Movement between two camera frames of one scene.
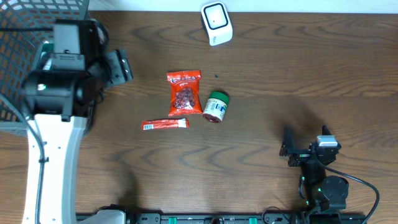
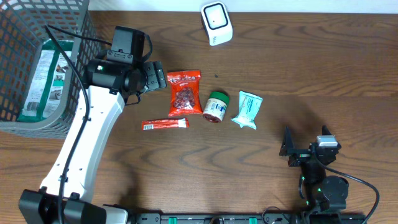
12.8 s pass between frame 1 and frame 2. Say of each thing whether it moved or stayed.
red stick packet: stayed
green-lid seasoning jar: stayed
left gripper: moved
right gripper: stayed
